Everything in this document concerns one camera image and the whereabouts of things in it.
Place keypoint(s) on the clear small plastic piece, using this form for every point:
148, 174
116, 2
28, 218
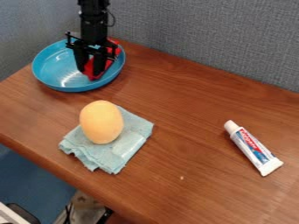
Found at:
127, 144

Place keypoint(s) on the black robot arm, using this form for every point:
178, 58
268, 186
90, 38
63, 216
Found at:
94, 6

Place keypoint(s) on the white toothpaste tube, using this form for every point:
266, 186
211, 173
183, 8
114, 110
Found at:
256, 152

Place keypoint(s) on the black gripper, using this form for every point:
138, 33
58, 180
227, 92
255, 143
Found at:
94, 35

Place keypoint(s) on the red plastic block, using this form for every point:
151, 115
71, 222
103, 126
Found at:
114, 60

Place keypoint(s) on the light blue folded cloth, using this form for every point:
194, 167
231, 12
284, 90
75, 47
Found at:
96, 156

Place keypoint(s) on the grey object under table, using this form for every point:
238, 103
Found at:
83, 211

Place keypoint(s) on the orange egg-shaped sponge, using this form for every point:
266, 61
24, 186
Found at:
102, 122

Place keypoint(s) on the blue plate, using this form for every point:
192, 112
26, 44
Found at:
54, 69

